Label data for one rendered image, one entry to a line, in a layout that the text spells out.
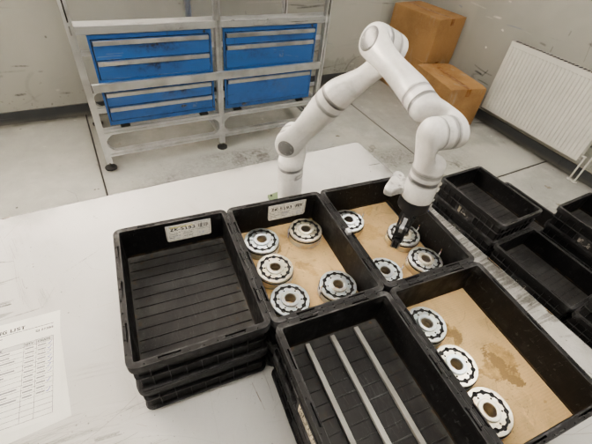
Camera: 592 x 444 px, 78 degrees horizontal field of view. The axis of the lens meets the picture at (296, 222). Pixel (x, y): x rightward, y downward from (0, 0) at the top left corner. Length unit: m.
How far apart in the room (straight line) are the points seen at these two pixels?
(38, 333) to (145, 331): 0.34
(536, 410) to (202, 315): 0.80
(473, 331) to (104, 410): 0.93
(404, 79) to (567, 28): 3.11
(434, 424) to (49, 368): 0.92
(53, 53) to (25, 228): 2.17
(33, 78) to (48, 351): 2.69
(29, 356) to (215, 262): 0.51
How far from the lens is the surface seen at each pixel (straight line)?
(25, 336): 1.23
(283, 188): 1.35
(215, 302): 0.99
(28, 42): 3.49
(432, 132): 0.79
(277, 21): 2.84
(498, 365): 1.08
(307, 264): 1.07
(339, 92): 1.08
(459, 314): 1.12
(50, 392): 1.12
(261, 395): 1.01
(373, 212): 1.29
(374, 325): 1.00
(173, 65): 2.70
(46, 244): 1.44
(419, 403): 0.95
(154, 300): 1.02
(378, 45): 0.98
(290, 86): 3.08
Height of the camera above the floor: 1.65
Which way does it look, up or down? 43 degrees down
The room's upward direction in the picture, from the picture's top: 8 degrees clockwise
